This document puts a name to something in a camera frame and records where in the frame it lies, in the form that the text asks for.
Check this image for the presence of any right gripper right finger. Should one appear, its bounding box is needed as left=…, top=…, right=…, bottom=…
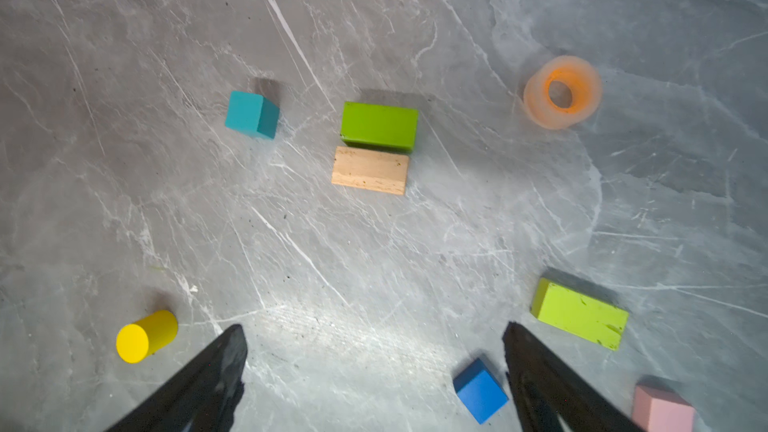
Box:
left=503, top=322, right=641, bottom=432

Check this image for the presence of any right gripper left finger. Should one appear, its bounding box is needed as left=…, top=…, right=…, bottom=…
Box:
left=110, top=324, right=248, bottom=431

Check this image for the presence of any blue cube block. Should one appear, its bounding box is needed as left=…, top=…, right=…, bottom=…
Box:
left=453, top=357, right=509, bottom=424

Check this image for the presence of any natural wood rectangular block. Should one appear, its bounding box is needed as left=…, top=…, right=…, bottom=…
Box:
left=331, top=146, right=410, bottom=196

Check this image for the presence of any dark green rectangular block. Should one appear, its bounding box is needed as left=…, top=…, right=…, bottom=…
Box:
left=340, top=102, right=419, bottom=152

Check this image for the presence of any light green rectangular block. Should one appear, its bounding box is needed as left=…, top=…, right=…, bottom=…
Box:
left=531, top=278, right=629, bottom=351

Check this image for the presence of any yellow cylinder block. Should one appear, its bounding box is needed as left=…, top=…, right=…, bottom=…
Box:
left=116, top=310, right=178, bottom=364

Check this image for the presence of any pink rectangular block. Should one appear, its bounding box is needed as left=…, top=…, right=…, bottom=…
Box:
left=631, top=385, right=695, bottom=432

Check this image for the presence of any teal cube block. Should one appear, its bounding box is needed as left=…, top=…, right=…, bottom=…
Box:
left=225, top=91, right=280, bottom=139

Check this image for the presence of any orange tape ring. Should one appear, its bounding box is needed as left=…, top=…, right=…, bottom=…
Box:
left=522, top=55, right=603, bottom=131

